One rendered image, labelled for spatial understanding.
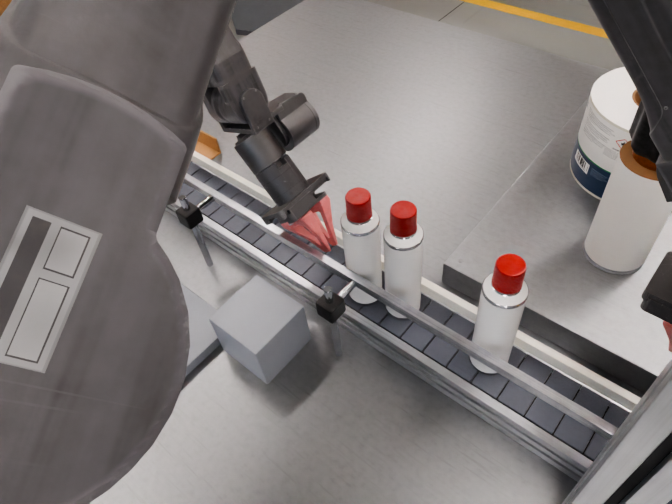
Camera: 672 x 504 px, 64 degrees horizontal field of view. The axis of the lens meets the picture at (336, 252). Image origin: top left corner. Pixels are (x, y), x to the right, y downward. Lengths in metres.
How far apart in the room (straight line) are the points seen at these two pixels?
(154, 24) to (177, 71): 0.01
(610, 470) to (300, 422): 0.45
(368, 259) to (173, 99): 0.59
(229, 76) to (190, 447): 0.50
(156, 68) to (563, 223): 0.85
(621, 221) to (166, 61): 0.73
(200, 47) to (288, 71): 1.27
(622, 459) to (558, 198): 0.62
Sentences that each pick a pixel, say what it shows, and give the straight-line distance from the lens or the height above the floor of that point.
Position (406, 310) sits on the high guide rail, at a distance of 0.72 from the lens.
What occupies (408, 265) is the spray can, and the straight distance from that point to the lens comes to 0.70.
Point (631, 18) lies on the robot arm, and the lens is 0.43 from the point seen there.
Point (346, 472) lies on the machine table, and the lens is 0.76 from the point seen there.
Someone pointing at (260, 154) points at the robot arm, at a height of 1.09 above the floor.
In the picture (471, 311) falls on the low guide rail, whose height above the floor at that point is 0.91.
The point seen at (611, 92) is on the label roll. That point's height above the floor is 1.02.
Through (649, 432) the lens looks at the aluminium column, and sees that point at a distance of 0.41.
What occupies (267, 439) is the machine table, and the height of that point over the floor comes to 0.83.
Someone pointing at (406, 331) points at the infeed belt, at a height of 0.88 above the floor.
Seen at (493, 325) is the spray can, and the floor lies 1.00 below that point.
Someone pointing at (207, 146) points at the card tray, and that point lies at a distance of 1.24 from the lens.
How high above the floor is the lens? 1.55
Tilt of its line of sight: 49 degrees down
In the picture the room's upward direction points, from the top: 8 degrees counter-clockwise
